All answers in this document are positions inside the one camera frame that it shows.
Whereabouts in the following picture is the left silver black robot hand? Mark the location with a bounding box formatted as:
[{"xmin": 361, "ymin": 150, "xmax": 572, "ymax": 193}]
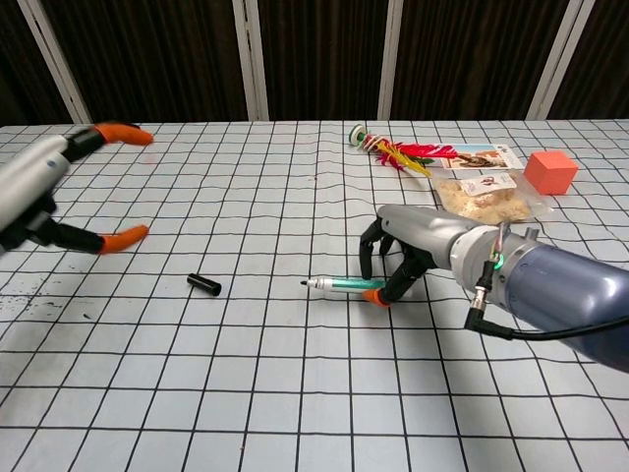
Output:
[{"xmin": 0, "ymin": 121, "xmax": 155, "ymax": 258}]

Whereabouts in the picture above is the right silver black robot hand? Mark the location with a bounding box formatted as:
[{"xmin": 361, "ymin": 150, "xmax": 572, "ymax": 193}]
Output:
[{"xmin": 358, "ymin": 203, "xmax": 474, "ymax": 309}]

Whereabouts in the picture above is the white green whiteboard marker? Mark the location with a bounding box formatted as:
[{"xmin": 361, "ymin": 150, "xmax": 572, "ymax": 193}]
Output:
[{"xmin": 299, "ymin": 275, "xmax": 387, "ymax": 300}]

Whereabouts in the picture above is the black marker cap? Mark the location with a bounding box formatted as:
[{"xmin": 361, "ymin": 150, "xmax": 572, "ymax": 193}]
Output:
[{"xmin": 185, "ymin": 272, "xmax": 222, "ymax": 299}]

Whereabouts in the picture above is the clear snack bag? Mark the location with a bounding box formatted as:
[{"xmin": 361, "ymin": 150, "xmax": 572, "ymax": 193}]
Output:
[{"xmin": 430, "ymin": 169, "xmax": 554, "ymax": 226}]

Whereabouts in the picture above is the red yellow feather shuttlecock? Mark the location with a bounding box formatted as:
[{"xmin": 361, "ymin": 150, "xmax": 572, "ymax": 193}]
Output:
[{"xmin": 349, "ymin": 124, "xmax": 459, "ymax": 180}]

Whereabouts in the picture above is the photo postcard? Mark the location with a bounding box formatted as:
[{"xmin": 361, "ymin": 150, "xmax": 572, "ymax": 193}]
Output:
[{"xmin": 431, "ymin": 143, "xmax": 523, "ymax": 171}]

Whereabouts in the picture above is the orange cube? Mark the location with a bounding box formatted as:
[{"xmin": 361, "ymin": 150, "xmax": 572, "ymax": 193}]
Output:
[{"xmin": 523, "ymin": 150, "xmax": 579, "ymax": 198}]

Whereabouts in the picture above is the checked light blue tablecloth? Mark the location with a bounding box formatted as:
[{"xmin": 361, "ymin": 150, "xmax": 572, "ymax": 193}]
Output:
[{"xmin": 0, "ymin": 119, "xmax": 629, "ymax": 472}]

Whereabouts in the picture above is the white frame post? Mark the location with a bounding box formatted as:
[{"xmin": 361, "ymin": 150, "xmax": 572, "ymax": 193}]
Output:
[
  {"xmin": 377, "ymin": 0, "xmax": 420, "ymax": 121},
  {"xmin": 527, "ymin": 0, "xmax": 599, "ymax": 121},
  {"xmin": 231, "ymin": 0, "xmax": 271, "ymax": 122},
  {"xmin": 17, "ymin": 0, "xmax": 93, "ymax": 125}
]

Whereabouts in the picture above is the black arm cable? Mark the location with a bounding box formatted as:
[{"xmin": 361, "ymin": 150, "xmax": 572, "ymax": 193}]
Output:
[{"xmin": 463, "ymin": 259, "xmax": 629, "ymax": 342}]

